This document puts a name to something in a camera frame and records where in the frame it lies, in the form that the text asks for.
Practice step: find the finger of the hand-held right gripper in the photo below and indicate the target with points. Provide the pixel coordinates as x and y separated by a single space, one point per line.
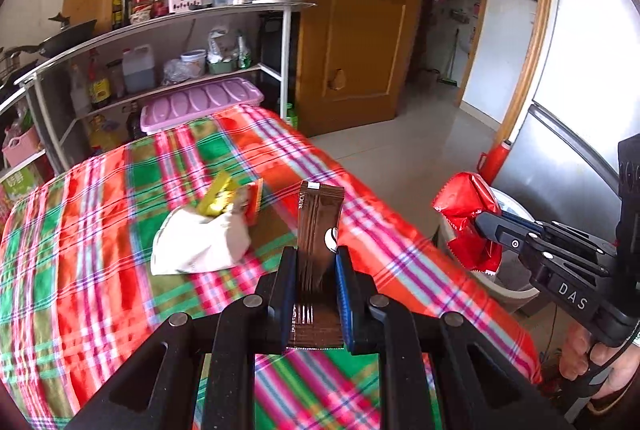
502 235
590 244

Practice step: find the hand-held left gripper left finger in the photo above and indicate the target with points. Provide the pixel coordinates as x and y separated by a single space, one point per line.
289 292

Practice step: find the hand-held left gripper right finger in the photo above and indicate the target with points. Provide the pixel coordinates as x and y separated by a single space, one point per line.
346 297

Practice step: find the grey round waste bin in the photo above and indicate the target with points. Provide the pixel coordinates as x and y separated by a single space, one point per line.
515 210

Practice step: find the red plastic wrapper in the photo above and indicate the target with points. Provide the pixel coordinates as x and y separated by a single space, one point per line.
465 210

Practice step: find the brown snack packet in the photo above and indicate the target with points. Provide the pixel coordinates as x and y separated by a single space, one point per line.
320 220

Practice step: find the person's right hand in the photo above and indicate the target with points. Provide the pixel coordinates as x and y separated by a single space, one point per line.
575 355

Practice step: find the red canister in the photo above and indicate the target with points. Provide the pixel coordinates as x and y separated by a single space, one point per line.
495 162

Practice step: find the white plastic bag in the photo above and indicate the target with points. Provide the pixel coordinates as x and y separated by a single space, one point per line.
200 240

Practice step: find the yellow snack wrapper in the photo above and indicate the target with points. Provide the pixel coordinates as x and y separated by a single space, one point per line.
217 195

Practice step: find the green bottle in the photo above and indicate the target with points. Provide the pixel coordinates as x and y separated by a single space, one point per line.
291 117

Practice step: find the mop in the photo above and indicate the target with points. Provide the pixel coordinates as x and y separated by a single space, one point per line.
451 64

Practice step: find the plaid tablecloth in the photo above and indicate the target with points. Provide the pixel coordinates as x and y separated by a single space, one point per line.
125 220

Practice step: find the silver refrigerator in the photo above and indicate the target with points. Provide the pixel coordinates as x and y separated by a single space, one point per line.
585 59

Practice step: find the dark bottle under shelf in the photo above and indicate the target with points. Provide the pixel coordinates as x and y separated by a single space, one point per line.
133 122

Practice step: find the green plastic basin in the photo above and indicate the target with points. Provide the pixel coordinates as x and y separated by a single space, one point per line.
221 66

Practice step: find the green packet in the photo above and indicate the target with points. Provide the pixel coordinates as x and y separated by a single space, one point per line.
243 52

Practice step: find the yellow cooking oil bottle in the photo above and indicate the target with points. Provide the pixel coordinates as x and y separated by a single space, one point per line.
104 132

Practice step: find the crumpled clear plastic bag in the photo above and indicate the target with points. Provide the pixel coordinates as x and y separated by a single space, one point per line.
174 72

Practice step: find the white plastic tub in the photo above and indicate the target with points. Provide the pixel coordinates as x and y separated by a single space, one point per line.
193 62

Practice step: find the wooden door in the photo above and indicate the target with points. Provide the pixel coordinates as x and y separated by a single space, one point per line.
360 24

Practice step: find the white bag on shelf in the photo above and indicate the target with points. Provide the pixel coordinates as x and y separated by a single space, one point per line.
220 42

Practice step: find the dark liquid plastic jug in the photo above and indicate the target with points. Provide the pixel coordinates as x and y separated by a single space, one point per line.
138 69

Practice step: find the soy sauce bottle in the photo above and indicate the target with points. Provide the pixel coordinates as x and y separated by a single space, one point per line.
99 87

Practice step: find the green carton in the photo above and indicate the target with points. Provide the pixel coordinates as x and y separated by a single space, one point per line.
22 185

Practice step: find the clear plastic bottle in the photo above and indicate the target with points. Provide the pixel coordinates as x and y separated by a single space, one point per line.
79 92

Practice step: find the white metal shelf rack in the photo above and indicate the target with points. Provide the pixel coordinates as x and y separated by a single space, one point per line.
165 22

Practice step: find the pink plastic basket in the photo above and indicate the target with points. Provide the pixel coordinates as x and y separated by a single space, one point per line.
22 144

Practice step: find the red jar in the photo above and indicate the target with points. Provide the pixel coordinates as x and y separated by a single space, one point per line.
159 5

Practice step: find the dark glass bottle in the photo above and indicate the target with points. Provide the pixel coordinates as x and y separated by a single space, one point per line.
116 7
127 2

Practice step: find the black wok pan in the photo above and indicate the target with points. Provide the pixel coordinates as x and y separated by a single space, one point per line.
62 38

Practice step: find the wooden door frame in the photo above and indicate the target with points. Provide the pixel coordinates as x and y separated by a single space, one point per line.
535 34

